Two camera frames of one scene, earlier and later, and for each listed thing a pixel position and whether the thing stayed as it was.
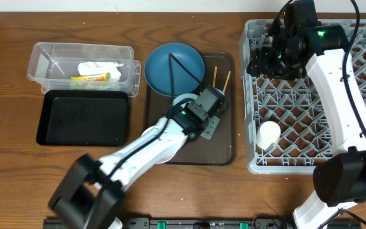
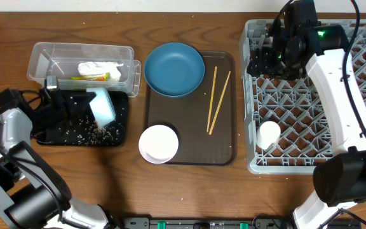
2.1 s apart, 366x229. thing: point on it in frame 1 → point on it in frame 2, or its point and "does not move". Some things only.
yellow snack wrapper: x=105 y=77 does not move
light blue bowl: x=184 y=97 → x=102 y=106
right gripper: x=261 y=64 does not move
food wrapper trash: x=88 y=68 does not move
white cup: x=269 y=133 does not move
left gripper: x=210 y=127 → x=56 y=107
